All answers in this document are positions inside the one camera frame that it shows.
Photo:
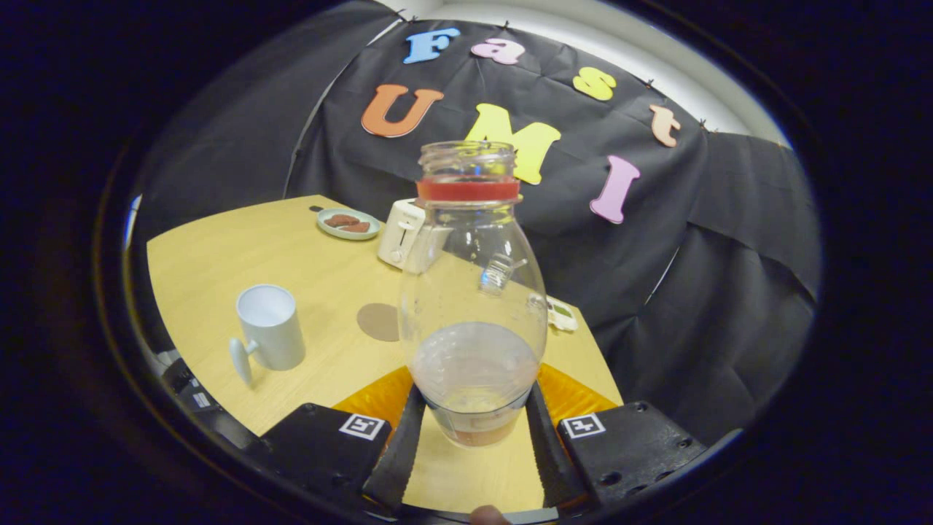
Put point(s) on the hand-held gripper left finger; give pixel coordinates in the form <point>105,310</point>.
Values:
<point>393,459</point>

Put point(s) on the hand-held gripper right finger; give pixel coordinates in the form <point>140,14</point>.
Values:
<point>543,459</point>

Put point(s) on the brown meat slice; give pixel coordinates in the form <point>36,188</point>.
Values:
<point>357,227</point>
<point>341,219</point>

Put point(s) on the white food tray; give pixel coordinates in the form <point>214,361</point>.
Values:
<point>563,315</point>

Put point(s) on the brown round coaster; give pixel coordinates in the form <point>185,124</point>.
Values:
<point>375,321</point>

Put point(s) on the wooden table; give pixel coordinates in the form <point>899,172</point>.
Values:
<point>219,255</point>

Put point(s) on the white toaster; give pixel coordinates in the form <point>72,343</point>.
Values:
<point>399,233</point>

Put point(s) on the clear juice bottle red label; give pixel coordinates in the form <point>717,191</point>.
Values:
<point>474,350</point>

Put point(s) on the pale green plate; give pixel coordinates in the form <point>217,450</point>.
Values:
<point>329,228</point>

